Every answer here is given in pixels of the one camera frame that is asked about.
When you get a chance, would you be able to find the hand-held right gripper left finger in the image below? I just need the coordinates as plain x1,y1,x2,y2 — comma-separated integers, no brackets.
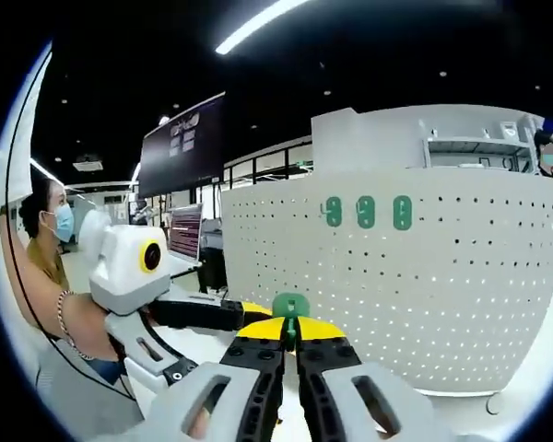
149,315,290,442

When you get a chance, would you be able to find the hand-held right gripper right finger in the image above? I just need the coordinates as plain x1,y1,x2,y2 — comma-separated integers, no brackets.
288,315,449,442

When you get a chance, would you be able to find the green hook assembly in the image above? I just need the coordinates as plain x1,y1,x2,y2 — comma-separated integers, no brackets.
393,195,415,231
321,196,344,228
355,196,378,231
271,293,312,351

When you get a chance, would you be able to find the white perforated mounting plate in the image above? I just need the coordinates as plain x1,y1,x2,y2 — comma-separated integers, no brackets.
219,166,553,415

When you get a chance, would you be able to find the person's left hand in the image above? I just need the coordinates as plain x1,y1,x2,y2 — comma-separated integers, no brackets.
68,293,122,363

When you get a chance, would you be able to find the person's blue jeans leg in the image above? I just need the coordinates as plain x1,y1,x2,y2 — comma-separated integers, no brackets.
86,358,124,385

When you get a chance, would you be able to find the white laptop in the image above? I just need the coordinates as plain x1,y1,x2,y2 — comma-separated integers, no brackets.
165,204,206,278

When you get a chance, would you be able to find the person's mustard shirt torso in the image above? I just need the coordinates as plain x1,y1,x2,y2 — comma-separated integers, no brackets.
26,238,71,297

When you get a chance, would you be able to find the blue face mask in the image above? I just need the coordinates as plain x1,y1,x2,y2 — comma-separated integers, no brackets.
43,204,76,242

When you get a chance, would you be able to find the person's head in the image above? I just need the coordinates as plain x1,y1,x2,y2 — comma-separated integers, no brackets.
18,178,77,246

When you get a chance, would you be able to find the ceiling air conditioner unit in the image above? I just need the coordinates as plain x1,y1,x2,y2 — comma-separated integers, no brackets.
72,157,104,173

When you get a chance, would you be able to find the large black display screen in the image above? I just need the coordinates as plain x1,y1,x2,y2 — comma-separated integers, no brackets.
137,90,228,200

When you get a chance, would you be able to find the ceiling strip light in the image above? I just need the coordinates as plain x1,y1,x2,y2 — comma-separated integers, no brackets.
215,0,312,55

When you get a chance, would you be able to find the grey metal shelf rack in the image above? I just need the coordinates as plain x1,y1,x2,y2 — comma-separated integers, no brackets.
418,114,543,174

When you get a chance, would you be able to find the group of white storage boxes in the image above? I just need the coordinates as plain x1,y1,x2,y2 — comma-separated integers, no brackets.
498,115,536,140

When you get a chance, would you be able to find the beaded bracelet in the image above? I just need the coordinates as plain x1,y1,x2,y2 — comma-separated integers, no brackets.
56,289,97,362

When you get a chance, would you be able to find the black cable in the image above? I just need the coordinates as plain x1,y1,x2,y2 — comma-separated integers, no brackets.
4,43,138,401

